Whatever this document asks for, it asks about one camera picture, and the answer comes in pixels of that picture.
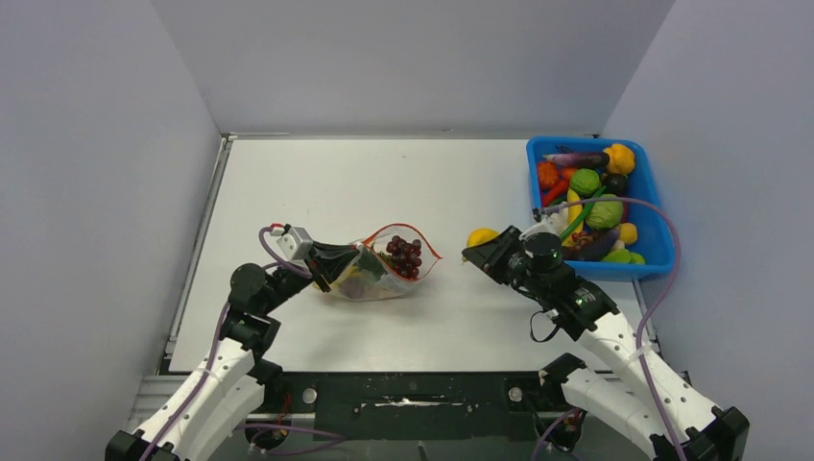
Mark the toy pineapple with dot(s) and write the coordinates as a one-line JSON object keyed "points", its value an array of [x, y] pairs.
{"points": [[373, 265]]}

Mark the toy yellow mango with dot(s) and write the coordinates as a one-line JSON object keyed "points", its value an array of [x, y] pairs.
{"points": [[350, 277]]}

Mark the toy yellow banana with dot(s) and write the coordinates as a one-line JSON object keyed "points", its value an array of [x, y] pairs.
{"points": [[572, 197]]}

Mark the toy red chili pepper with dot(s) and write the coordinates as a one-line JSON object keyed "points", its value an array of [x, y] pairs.
{"points": [[557, 190]]}

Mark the toy dark passion fruit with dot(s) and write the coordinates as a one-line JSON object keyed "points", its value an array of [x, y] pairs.
{"points": [[354, 289]]}

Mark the toy green chili pepper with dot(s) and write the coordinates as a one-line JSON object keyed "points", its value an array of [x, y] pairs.
{"points": [[576, 221]]}

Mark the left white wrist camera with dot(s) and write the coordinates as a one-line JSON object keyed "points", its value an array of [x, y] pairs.
{"points": [[294, 242]]}

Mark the toy green lime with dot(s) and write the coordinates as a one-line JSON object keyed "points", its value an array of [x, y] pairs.
{"points": [[624, 256]]}

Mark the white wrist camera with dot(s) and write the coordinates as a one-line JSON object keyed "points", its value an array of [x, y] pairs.
{"points": [[554, 223], [294, 242]]}

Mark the toy light green cabbage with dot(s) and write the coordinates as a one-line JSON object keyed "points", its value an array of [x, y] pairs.
{"points": [[605, 214]]}

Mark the toy dark avocado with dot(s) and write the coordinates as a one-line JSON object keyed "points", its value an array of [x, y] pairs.
{"points": [[615, 184]]}

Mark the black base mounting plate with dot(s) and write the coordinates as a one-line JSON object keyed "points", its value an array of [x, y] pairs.
{"points": [[376, 415]]}

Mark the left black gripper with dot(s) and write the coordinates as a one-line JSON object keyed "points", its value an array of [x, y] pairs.
{"points": [[329, 258]]}

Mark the toy green custard apple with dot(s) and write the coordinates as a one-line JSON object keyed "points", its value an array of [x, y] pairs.
{"points": [[585, 182]]}

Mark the blue plastic bin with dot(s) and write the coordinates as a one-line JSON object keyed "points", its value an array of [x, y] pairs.
{"points": [[654, 242]]}

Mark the toy yellow lemon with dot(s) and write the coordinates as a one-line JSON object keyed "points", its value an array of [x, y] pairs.
{"points": [[481, 236]]}

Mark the toy purple eggplant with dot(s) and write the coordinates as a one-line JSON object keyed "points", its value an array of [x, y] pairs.
{"points": [[579, 160]]}

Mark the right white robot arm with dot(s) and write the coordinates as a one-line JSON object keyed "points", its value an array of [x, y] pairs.
{"points": [[660, 412]]}

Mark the clear zip top bag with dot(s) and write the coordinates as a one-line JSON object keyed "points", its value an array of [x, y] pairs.
{"points": [[392, 285]]}

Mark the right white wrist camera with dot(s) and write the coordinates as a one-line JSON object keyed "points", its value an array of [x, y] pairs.
{"points": [[554, 223]]}

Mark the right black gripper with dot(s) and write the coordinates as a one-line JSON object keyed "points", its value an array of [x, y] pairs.
{"points": [[490, 256]]}

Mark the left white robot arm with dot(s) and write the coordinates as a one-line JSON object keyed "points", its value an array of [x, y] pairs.
{"points": [[231, 380]]}

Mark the toy small yellow fruit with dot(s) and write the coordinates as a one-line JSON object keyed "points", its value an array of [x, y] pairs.
{"points": [[628, 233]]}

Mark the toy orange bell pepper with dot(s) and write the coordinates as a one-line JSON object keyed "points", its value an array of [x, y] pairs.
{"points": [[621, 159]]}

